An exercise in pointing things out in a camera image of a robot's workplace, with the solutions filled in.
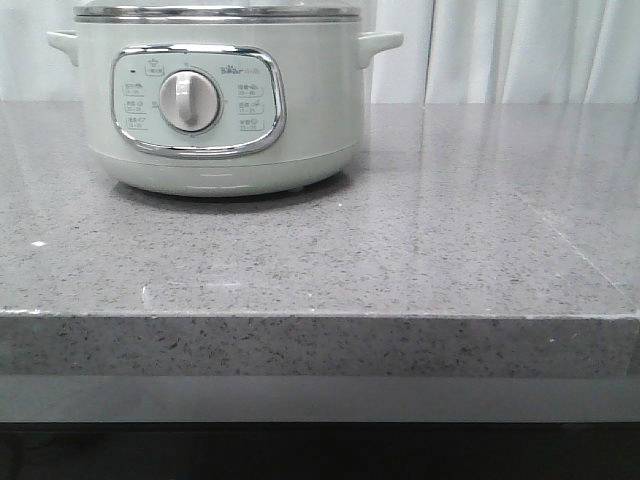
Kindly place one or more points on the glass pot lid steel rim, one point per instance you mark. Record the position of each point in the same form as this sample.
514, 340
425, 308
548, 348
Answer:
216, 12

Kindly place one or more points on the pale green electric cooking pot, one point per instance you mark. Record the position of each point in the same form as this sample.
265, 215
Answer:
204, 105

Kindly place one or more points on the white pleated curtain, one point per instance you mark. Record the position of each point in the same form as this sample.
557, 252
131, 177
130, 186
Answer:
453, 52

